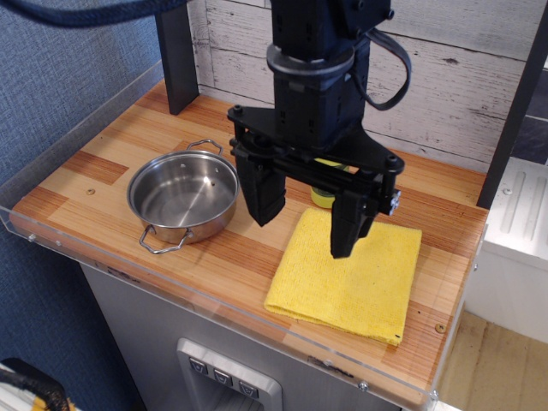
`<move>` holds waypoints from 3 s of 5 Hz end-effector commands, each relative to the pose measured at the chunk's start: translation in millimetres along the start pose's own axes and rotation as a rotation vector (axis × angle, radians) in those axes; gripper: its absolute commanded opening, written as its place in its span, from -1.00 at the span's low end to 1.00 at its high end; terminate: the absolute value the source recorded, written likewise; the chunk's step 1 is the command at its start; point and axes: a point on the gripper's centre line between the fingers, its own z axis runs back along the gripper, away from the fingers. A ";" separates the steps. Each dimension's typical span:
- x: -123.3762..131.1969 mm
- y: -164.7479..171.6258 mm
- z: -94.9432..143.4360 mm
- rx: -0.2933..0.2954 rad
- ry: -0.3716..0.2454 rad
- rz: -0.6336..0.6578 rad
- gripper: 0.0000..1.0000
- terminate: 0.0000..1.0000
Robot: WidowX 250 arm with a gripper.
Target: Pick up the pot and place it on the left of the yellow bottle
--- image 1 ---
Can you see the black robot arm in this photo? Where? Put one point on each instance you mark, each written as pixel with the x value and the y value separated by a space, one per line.
pixel 315 27

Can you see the stainless steel pot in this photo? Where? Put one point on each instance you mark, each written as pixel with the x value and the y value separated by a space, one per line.
pixel 184 196

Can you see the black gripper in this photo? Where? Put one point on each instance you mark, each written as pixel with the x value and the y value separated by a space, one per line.
pixel 319 105

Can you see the dark right post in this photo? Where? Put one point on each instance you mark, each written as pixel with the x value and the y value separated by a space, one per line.
pixel 518 109

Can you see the grey cabinet with dispenser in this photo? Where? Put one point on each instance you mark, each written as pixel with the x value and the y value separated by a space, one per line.
pixel 148 330

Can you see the dark left post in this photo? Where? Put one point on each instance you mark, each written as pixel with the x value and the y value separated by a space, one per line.
pixel 177 52

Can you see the white appliance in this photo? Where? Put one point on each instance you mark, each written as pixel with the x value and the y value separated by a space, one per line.
pixel 508 284

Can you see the clear acrylic guard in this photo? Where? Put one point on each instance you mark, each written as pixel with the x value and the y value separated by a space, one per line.
pixel 76 204

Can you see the yellow folded cloth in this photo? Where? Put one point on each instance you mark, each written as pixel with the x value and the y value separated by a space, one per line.
pixel 365 294

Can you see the yellow olive oil bottle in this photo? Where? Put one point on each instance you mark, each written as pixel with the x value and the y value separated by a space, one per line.
pixel 320 197

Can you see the dark post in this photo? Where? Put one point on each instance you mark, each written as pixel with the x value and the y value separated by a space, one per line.
pixel 518 109
pixel 177 52

